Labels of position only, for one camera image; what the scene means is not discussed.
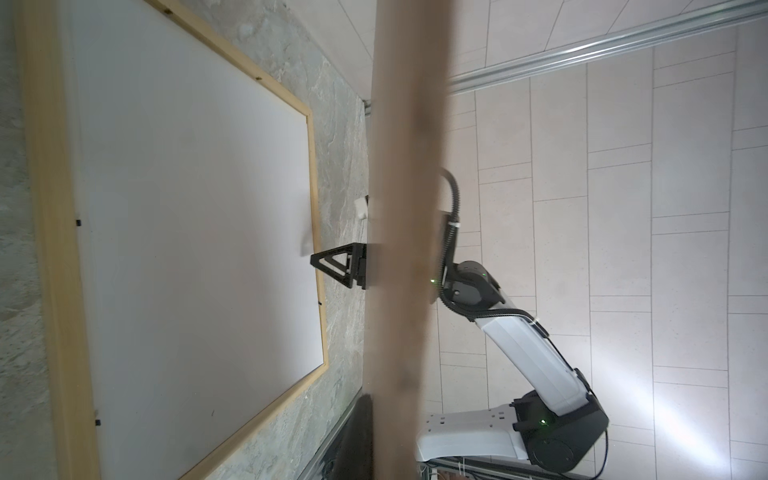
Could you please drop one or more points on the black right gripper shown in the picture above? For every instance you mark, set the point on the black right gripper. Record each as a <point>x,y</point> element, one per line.
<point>467,285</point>

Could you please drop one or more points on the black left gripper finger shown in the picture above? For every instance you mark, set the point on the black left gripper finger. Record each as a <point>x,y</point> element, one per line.
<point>354,457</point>

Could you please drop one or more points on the landscape photo print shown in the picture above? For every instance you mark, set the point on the landscape photo print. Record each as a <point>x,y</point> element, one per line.
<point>197,201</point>

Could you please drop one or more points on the brown cardboard backing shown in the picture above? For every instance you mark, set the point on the brown cardboard backing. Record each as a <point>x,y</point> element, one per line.
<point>410,75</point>

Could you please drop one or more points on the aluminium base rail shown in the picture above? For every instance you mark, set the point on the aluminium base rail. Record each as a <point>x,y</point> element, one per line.
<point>473,467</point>

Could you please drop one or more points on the aluminium corner post right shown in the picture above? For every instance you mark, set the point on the aluminium corner post right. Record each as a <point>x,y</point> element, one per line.
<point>723,15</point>

